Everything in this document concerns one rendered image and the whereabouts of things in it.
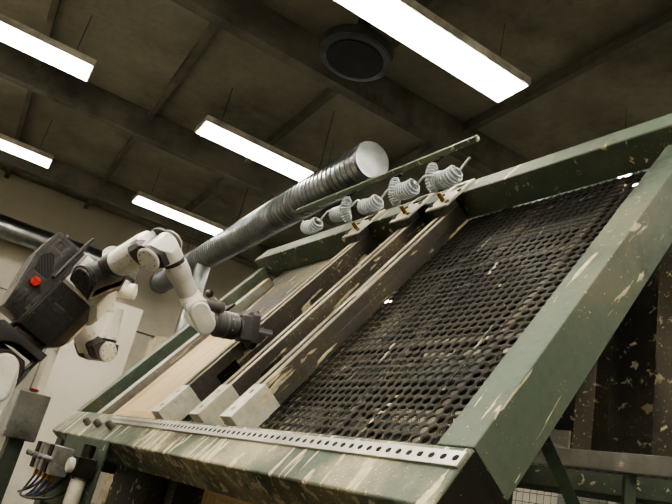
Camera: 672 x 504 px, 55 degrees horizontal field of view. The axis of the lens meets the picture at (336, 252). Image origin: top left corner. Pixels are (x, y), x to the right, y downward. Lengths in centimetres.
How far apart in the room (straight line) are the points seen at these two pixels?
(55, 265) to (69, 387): 393
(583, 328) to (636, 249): 27
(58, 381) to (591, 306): 535
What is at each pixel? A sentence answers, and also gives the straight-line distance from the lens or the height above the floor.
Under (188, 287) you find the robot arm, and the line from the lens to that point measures 202.
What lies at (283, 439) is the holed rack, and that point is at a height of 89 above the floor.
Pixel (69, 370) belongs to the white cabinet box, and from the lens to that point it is 621.
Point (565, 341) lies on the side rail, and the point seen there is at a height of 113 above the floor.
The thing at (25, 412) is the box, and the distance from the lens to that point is 283.
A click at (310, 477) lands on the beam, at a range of 122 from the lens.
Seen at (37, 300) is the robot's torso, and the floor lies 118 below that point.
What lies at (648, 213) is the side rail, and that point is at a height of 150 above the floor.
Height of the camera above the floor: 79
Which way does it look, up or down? 21 degrees up
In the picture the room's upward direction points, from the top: 13 degrees clockwise
